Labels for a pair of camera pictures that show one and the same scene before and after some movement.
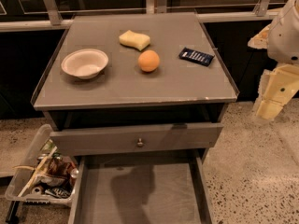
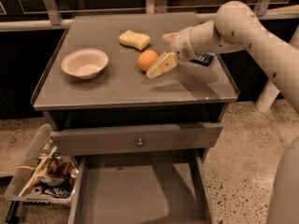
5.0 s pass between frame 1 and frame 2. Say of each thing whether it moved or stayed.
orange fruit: stayed
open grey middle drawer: stayed
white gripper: moved
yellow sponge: stayed
